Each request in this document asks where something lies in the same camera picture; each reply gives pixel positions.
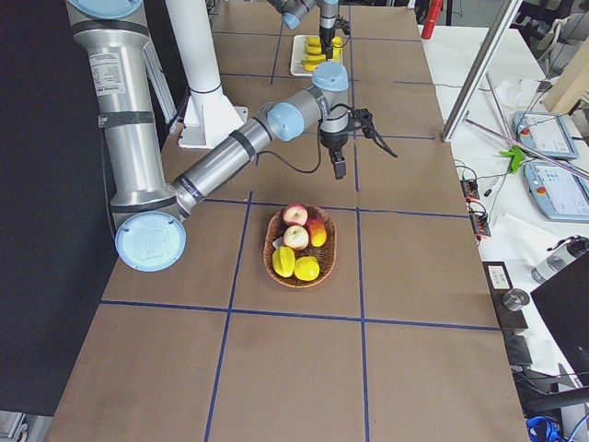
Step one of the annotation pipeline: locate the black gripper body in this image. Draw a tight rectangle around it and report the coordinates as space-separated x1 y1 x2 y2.
318 107 374 152
319 16 350 46

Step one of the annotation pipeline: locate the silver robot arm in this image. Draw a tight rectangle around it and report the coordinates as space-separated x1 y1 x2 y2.
66 1 374 272
268 0 351 61

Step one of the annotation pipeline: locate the brown wicker basket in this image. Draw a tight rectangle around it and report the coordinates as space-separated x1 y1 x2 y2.
262 204 337 288

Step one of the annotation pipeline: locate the white rectangular tray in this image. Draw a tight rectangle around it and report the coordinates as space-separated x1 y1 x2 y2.
290 35 321 76

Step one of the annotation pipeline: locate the pink red apple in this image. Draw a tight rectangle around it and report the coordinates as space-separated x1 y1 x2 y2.
282 204 308 226

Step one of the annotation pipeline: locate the red yellow mango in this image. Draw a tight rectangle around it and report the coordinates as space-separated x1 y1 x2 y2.
306 218 328 248

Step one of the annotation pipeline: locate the pale green apple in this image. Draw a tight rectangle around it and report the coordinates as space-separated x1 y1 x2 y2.
283 225 309 250

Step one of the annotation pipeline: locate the red bottle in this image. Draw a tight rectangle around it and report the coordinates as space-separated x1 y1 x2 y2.
421 0 444 40

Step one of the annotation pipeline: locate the yellow lemon fruit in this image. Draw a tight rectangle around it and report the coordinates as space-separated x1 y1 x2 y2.
294 256 320 282

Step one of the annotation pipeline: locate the yellow starfruit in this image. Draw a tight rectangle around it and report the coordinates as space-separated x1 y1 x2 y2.
271 246 295 277

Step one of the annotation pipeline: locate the silver reacher grabber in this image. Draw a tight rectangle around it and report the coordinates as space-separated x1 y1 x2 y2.
485 73 517 139

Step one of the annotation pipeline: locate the far teach pendant tablet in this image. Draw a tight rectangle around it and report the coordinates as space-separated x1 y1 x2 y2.
513 110 579 160

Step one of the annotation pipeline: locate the teach pendant tablet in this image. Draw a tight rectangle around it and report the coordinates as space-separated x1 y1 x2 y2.
523 161 588 223
513 110 579 160

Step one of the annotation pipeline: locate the black box white label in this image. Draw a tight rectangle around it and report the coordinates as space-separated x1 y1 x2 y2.
482 262 513 290

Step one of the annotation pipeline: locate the near teach pendant tablet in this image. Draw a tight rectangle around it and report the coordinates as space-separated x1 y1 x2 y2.
523 161 588 223

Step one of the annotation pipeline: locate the silver metal cup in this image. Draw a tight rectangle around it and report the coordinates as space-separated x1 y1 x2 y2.
502 288 530 312

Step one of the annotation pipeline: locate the clear water bottle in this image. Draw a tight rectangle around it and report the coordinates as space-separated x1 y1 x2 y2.
530 235 588 284

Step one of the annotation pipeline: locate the black laptop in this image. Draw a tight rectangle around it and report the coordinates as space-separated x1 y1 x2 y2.
531 257 588 385

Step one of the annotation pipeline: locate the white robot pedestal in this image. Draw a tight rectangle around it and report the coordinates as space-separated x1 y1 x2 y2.
166 0 248 149

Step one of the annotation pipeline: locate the green handled reacher grabber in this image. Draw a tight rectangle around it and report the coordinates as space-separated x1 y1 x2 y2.
464 119 589 180

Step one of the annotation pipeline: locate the aluminium frame post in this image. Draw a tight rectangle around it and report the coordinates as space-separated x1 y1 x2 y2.
442 0 523 142

